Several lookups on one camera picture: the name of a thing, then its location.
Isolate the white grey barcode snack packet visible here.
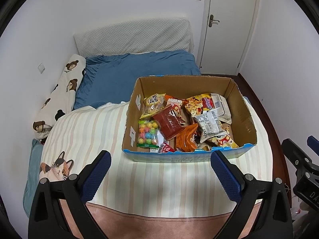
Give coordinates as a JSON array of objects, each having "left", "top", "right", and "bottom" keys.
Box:
[{"left": 194, "top": 109, "right": 226, "bottom": 143}]

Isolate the dark red snack packet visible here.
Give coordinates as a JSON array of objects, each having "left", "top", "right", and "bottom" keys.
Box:
[{"left": 153, "top": 105, "right": 184, "bottom": 140}]

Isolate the small red snack packet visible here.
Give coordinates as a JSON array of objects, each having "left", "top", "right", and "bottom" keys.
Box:
[{"left": 159, "top": 142, "right": 175, "bottom": 153}]

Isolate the colourful candy ball bag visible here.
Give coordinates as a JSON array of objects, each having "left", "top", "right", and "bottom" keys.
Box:
[{"left": 137, "top": 120, "right": 160, "bottom": 149}]

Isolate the yellow cartoon snack bag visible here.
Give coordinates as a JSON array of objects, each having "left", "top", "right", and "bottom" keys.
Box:
[{"left": 207, "top": 123, "right": 239, "bottom": 149}]

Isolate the beige wrapped cake packet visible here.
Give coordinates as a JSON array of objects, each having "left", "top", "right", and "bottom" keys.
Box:
[{"left": 211, "top": 93, "right": 232, "bottom": 125}]

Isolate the yellow noodle snack bag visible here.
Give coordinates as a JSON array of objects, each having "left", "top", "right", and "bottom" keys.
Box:
[{"left": 185, "top": 93, "right": 215, "bottom": 117}]

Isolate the white bear long pillow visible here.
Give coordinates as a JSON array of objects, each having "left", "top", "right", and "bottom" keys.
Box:
[{"left": 32, "top": 54, "right": 86, "bottom": 140}]

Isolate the panda orange snack packet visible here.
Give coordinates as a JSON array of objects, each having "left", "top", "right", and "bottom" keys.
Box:
[{"left": 164, "top": 94, "right": 187, "bottom": 122}]

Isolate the cardboard milk box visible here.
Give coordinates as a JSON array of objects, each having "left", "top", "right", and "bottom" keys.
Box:
[{"left": 121, "top": 74, "right": 258, "bottom": 164}]

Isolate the white red boxed snack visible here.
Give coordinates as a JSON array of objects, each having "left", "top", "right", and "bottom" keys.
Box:
[{"left": 149, "top": 130, "right": 166, "bottom": 153}]

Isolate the blue bed sheet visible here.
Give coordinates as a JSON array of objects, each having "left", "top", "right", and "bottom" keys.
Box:
[{"left": 23, "top": 50, "right": 200, "bottom": 214}]

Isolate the white door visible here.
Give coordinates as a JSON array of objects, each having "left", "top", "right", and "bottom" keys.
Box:
[{"left": 196, "top": 0, "right": 260, "bottom": 75}]

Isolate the grey white pillow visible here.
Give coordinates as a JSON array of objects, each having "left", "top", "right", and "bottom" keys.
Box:
[{"left": 74, "top": 17, "right": 194, "bottom": 57}]

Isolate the metal door handle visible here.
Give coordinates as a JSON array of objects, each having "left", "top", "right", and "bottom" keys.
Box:
[{"left": 208, "top": 14, "right": 220, "bottom": 27}]

